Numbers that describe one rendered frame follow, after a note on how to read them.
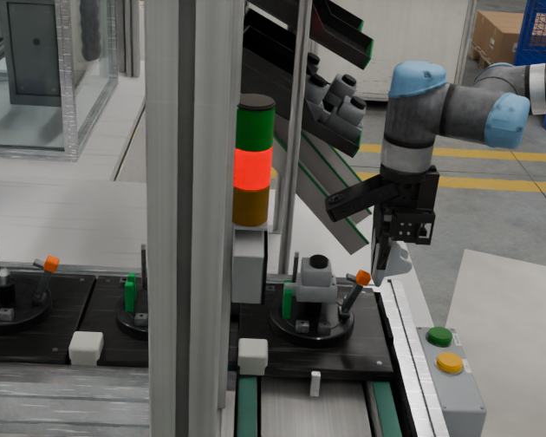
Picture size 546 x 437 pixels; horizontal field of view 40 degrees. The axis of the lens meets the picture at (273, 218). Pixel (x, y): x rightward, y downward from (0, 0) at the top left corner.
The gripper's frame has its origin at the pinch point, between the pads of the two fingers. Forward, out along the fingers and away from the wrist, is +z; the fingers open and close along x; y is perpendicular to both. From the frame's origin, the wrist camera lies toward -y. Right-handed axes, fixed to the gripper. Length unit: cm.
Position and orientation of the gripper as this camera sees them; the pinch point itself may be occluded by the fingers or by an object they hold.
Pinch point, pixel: (373, 278)
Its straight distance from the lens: 124.4
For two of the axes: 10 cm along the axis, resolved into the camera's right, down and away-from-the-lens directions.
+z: -0.7, 8.9, 4.6
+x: -0.2, -4.6, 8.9
